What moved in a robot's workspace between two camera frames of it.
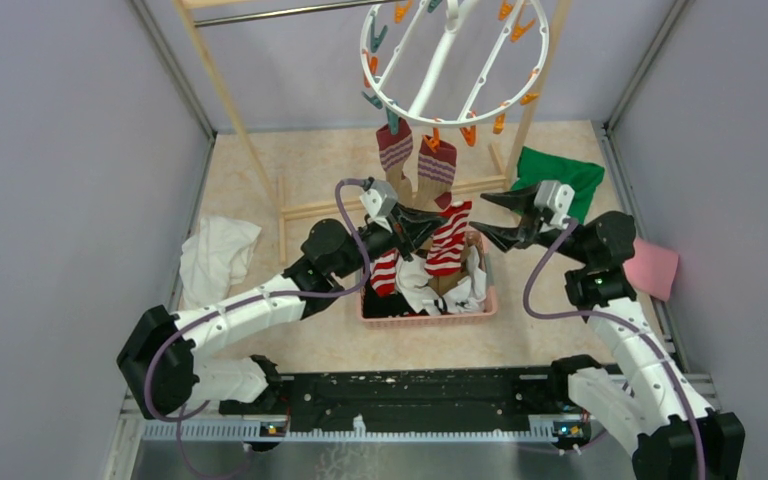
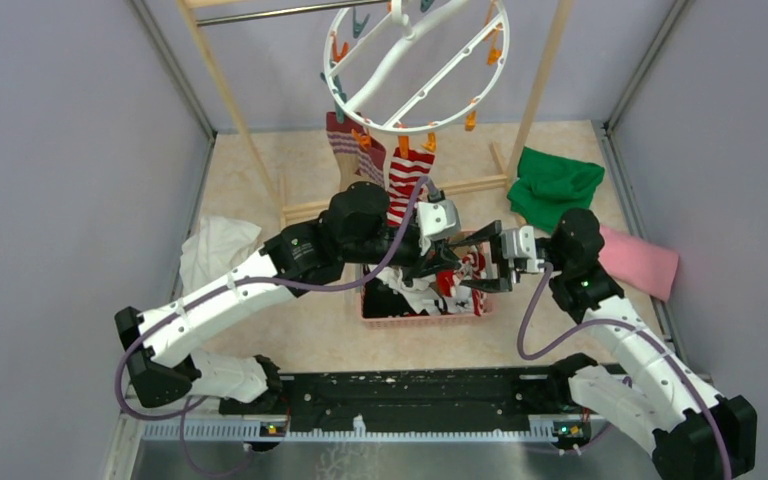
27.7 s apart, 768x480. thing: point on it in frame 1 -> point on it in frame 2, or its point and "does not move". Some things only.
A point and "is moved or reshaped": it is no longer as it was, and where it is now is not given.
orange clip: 469,133 -> 403,143
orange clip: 434,141 -> 364,140
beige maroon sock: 395,147 -> 345,147
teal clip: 374,40 -> 357,25
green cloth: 534,167 does not move
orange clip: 499,121 -> 431,142
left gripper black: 412,226 -> 440,257
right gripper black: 532,219 -> 504,280
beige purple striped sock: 436,174 -> 366,159
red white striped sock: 446,247 is moved or reshaped
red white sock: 383,277 -> 471,266
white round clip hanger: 430,71 -> 433,19
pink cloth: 653,269 does not move
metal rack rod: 247,17 does not move
